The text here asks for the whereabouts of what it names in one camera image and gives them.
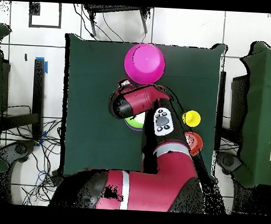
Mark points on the pink bowl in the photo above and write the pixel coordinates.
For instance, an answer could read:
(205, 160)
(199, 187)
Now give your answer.
(144, 62)

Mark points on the green bowl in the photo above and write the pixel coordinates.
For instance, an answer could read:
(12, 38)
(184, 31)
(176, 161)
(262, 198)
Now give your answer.
(135, 122)

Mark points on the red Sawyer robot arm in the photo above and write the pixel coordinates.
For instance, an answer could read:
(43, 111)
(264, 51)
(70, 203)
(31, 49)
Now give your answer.
(150, 173)

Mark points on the dark green tablecloth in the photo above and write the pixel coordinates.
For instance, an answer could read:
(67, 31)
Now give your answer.
(94, 80)

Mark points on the purple bowl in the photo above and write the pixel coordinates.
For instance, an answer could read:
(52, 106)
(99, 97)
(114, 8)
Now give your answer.
(134, 129)

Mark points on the tall yellow cup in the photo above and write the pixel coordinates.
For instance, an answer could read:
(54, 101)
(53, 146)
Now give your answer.
(192, 118)

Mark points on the black tripod stand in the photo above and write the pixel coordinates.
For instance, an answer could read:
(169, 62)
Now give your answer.
(113, 9)

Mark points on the blue tape strip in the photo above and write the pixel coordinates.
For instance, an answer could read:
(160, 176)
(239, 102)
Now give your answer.
(46, 67)

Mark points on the black metal stand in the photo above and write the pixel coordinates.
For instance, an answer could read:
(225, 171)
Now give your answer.
(38, 88)

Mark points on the orange bowl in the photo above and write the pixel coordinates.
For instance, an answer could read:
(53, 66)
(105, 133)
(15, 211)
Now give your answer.
(197, 142)

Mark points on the grey robot pedestal leg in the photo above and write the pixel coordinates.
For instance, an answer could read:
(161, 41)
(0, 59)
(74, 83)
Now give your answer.
(228, 161)
(20, 149)

